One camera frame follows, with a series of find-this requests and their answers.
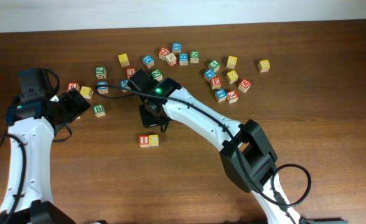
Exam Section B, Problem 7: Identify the blue X block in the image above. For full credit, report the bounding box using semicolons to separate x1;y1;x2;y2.
171;42;182;54

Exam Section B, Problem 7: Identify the blue 1 block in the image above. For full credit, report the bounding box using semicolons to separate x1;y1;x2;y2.
215;89;227;102

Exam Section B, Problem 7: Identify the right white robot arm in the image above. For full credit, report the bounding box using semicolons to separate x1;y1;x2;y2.
128;70;304;223

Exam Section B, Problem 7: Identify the yellow block upper left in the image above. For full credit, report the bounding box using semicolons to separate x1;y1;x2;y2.
118;54;129;67

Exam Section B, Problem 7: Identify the blue D block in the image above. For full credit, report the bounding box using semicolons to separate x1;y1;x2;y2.
142;55;154;68

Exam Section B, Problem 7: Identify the red 3 block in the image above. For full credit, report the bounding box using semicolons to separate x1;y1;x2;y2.
227;90;239;103

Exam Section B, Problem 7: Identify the red 6 block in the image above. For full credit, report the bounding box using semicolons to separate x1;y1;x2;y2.
67;82;80;91

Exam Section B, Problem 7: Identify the red M block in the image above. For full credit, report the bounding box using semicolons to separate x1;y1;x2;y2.
238;79;251;93

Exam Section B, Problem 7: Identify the blue P block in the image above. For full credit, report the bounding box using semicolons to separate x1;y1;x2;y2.
204;69;216;83

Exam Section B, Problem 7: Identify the green V block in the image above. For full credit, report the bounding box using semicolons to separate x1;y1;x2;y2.
209;60;220;72

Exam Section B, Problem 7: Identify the yellow block far right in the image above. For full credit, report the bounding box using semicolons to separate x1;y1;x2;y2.
258;60;271;73

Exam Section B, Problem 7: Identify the blue H block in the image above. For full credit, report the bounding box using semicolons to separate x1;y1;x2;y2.
179;54;189;66

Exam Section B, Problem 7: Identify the red and wood block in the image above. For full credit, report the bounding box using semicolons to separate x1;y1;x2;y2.
166;53;177;67

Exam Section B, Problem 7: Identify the red I block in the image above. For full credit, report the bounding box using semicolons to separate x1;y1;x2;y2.
139;135;150;147

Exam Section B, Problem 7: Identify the red E block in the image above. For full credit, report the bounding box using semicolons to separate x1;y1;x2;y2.
210;77;222;90

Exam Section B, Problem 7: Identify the red C block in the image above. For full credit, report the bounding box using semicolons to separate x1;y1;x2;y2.
159;47;170;60

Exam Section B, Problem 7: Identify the blue I block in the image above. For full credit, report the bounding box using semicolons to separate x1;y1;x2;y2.
97;81;108;93

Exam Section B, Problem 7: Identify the blue 5 block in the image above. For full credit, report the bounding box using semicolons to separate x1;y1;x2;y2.
120;80;130;92

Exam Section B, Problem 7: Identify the yellow C block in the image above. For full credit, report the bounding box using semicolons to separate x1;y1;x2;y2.
149;134;159;147

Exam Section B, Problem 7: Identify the yellow block upper right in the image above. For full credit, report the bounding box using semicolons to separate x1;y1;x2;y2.
226;56;238;69

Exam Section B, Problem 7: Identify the red U block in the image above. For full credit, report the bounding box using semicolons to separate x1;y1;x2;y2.
126;68;136;79

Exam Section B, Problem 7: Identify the green J block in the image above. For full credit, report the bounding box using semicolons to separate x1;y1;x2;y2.
95;67;107;79

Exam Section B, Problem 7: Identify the green B block right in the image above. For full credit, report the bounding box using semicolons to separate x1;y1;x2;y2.
93;104;106;118

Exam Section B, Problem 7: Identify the green Z block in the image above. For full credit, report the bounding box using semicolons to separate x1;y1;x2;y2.
151;69;163;82

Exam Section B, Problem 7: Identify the yellow block centre right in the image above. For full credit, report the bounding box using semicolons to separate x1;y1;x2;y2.
226;70;238;84

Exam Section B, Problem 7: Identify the green N block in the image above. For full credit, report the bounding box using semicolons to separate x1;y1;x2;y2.
190;51;199;63

